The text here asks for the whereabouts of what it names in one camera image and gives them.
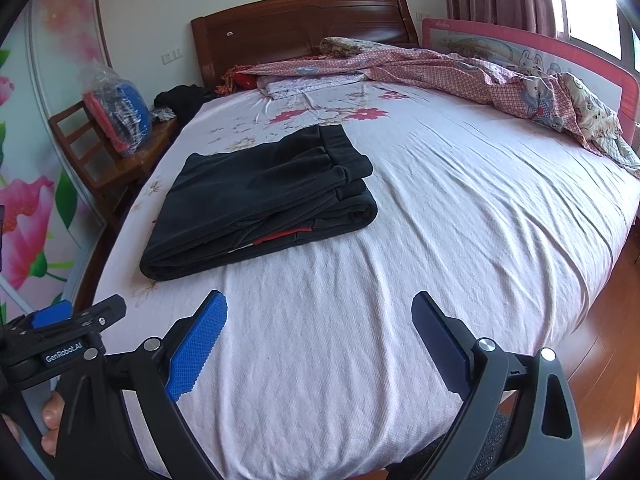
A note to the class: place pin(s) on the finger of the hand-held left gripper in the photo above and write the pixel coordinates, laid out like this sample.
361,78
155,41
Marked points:
52,314
107,310

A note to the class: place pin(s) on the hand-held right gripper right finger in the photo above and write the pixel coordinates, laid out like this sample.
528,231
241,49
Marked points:
445,345

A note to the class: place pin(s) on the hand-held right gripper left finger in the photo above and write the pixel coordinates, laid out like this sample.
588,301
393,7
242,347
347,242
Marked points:
197,345

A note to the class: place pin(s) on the dark pants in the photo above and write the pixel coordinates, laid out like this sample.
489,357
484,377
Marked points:
250,195

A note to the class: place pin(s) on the person's left hand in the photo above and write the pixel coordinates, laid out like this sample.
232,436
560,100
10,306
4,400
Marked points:
50,412

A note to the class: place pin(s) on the bed with floral sheet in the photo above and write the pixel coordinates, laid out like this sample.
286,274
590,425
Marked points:
400,260

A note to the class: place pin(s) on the floral wardrobe door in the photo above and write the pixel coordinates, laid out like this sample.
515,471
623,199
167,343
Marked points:
45,185

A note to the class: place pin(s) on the wooden chair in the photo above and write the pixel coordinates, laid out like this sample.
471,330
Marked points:
132,167

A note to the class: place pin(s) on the plastic bag of clothes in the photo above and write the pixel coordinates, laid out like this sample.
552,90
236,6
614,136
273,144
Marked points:
120,110

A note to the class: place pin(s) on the black clothes pile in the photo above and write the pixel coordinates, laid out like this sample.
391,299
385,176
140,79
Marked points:
182,100

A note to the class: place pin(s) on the orange fringed cloth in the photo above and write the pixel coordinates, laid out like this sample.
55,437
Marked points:
227,82

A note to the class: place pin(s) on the red pillow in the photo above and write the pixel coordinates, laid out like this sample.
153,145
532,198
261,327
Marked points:
247,81

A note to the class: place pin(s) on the pink checked quilt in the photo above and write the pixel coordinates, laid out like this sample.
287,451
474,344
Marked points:
450,70

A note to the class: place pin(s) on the folded pale floral sheet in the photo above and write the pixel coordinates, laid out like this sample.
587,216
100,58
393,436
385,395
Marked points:
310,85

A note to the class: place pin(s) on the wooden headboard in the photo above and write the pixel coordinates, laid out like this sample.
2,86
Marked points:
300,30

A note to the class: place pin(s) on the window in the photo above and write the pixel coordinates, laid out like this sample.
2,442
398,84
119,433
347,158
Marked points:
600,10

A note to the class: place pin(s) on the white wall switch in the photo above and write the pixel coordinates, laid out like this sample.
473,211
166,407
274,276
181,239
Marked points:
171,56

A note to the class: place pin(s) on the pink bed rail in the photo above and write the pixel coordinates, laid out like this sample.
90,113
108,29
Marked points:
500,45

